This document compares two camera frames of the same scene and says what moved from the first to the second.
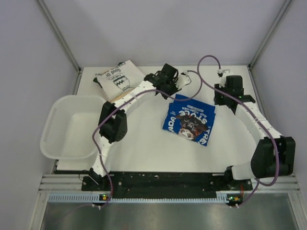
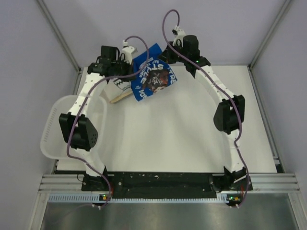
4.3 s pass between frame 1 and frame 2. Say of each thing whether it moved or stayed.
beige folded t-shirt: stayed
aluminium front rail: stayed
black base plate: stayed
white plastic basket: stayed
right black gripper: moved
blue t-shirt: moved
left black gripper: moved
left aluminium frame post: stayed
